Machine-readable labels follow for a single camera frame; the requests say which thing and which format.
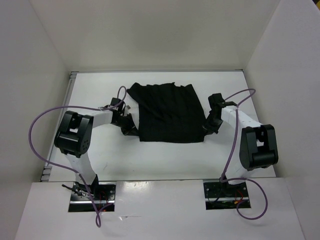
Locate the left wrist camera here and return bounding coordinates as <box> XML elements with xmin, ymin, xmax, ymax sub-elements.
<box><xmin>109</xmin><ymin>97</ymin><xmax>125</xmax><ymax>112</ymax></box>

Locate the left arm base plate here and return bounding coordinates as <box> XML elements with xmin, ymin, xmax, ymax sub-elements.
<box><xmin>67</xmin><ymin>183</ymin><xmax>116</xmax><ymax>213</ymax></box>

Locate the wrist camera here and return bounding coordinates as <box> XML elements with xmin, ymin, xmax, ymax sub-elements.
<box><xmin>208</xmin><ymin>93</ymin><xmax>225</xmax><ymax>110</ymax></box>
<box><xmin>109</xmin><ymin>97</ymin><xmax>125</xmax><ymax>112</ymax></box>

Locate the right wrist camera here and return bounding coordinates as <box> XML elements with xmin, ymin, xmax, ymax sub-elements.
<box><xmin>208</xmin><ymin>93</ymin><xmax>225</xmax><ymax>110</ymax></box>

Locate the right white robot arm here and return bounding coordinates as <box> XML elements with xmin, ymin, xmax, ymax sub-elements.
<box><xmin>203</xmin><ymin>101</ymin><xmax>279</xmax><ymax>197</ymax></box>

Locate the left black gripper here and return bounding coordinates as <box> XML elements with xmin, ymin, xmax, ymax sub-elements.
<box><xmin>111</xmin><ymin>113</ymin><xmax>140</xmax><ymax>137</ymax></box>

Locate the black skirt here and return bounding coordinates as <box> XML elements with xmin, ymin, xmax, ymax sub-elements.
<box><xmin>127</xmin><ymin>82</ymin><xmax>206</xmax><ymax>144</ymax></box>

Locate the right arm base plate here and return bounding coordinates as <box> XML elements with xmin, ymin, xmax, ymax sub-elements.
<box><xmin>203</xmin><ymin>181</ymin><xmax>251</xmax><ymax>210</ymax></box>

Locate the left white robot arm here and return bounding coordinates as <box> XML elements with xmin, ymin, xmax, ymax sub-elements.
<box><xmin>54</xmin><ymin>109</ymin><xmax>138</xmax><ymax>200</ymax></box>

